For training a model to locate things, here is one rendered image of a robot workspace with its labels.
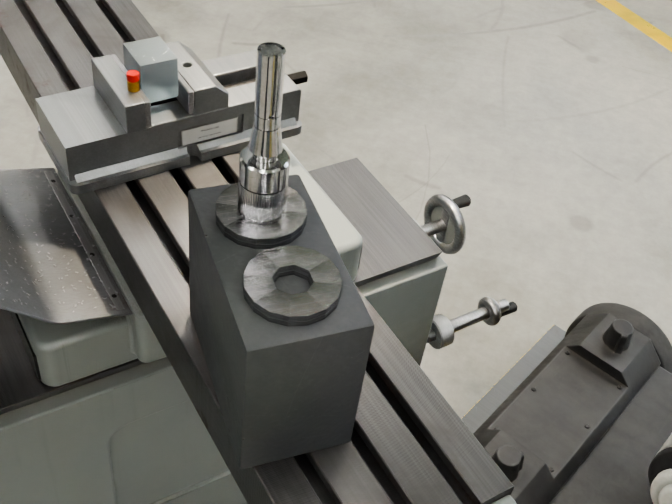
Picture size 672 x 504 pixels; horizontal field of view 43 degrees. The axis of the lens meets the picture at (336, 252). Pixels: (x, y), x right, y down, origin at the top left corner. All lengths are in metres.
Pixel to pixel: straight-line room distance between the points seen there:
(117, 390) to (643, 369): 0.86
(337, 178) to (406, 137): 1.38
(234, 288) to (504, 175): 2.11
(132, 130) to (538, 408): 0.75
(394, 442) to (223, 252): 0.28
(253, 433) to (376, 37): 2.70
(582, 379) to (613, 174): 1.58
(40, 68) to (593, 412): 1.02
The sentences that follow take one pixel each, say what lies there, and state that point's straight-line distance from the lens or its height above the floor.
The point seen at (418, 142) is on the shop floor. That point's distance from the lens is 2.88.
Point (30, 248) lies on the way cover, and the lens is 1.18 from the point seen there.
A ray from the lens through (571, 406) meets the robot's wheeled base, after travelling 1.44.
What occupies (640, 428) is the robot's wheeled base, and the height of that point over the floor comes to 0.57.
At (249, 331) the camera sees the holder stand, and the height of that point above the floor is 1.10.
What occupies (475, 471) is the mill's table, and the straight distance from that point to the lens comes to 0.92.
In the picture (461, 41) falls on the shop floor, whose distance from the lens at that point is 3.49.
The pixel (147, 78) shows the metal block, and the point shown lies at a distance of 1.16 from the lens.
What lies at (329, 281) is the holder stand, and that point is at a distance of 0.77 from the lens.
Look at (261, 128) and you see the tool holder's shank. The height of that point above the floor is 1.22.
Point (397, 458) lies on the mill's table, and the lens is 0.91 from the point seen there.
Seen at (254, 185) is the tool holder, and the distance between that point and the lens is 0.79.
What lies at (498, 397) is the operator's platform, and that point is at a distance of 1.66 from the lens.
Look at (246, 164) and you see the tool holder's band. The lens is 0.79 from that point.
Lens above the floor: 1.67
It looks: 44 degrees down
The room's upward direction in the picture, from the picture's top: 8 degrees clockwise
